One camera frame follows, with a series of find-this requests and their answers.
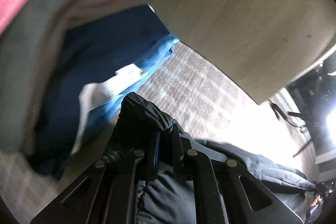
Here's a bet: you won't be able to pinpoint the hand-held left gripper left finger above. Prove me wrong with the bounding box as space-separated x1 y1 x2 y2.
30 131 161 224

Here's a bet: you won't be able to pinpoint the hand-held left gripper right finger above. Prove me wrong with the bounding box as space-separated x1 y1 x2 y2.
170 124 303 224

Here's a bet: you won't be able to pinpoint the dark grey garment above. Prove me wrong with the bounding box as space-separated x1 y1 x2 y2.
103 91 319 224

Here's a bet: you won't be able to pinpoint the pile of mixed clothes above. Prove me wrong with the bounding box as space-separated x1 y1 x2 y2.
0 0 156 154

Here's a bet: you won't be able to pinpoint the white cloth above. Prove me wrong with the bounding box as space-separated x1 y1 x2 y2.
70 64 148 156

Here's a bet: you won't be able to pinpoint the light blue cloth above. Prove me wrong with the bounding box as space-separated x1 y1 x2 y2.
87 33 180 120

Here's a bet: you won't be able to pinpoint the black stand legs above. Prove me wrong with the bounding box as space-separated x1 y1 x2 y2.
268 98 315 159

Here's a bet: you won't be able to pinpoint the navy blue cloth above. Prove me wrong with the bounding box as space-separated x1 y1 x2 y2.
28 4 171 180

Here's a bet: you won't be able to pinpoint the beige cloth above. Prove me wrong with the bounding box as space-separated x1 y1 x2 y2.
25 0 158 157

